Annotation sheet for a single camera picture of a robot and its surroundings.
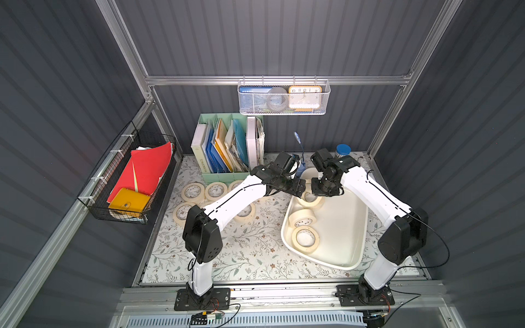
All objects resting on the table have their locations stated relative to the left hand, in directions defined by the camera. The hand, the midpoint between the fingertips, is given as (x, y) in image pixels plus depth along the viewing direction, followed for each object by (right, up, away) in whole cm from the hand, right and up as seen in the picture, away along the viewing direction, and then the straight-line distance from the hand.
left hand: (296, 184), depth 82 cm
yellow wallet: (-57, -4, -17) cm, 59 cm away
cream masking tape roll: (-50, -6, +22) cm, 55 cm away
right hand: (+11, -3, +2) cm, 12 cm away
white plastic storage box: (+22, -20, +8) cm, 31 cm away
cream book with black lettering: (-42, +15, +7) cm, 46 cm away
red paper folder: (-58, +6, -6) cm, 58 cm away
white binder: (-19, +25, +14) cm, 35 cm away
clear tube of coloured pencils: (+24, +16, +13) cm, 31 cm away
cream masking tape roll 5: (+5, -24, +5) cm, 25 cm away
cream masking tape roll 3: (+4, -7, -1) cm, 8 cm away
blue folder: (-36, +9, +15) cm, 40 cm away
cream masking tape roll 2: (-22, -15, +13) cm, 29 cm away
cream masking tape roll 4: (+3, -14, +3) cm, 15 cm away
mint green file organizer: (-27, +17, +12) cm, 35 cm away
